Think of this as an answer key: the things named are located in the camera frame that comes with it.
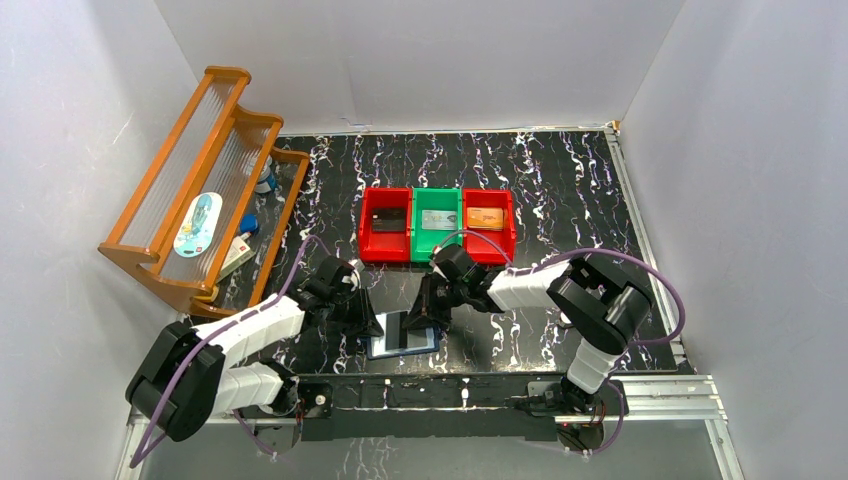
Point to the orange wooden rack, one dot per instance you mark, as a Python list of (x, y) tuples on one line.
[(216, 146)]

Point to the white red box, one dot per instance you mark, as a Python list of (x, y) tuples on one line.
[(238, 254)]

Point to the right red plastic bin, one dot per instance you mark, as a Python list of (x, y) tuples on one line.
[(490, 247)]

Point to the grey silver card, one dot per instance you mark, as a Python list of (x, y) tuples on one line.
[(441, 220)]

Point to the green plastic bin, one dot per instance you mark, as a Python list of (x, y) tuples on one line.
[(422, 242)]

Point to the blue leather card holder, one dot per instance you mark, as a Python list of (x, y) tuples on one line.
[(420, 341)]

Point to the orange card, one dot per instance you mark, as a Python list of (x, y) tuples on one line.
[(485, 218)]

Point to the left red plastic bin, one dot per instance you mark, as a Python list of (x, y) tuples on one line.
[(377, 247)]

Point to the blue capped tube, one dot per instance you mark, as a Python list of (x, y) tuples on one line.
[(248, 226)]

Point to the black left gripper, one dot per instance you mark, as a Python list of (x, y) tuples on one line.
[(357, 307)]

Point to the red plastic bin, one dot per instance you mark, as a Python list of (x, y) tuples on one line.
[(490, 247), (377, 247)]

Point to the white blue bottle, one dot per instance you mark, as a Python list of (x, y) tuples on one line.
[(266, 182)]

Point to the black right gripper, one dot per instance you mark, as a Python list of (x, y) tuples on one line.
[(425, 313)]

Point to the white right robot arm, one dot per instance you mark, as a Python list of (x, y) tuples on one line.
[(601, 301)]

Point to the black card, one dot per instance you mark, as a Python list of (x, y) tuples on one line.
[(389, 220), (395, 333)]

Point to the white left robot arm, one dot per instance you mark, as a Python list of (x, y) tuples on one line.
[(191, 374)]

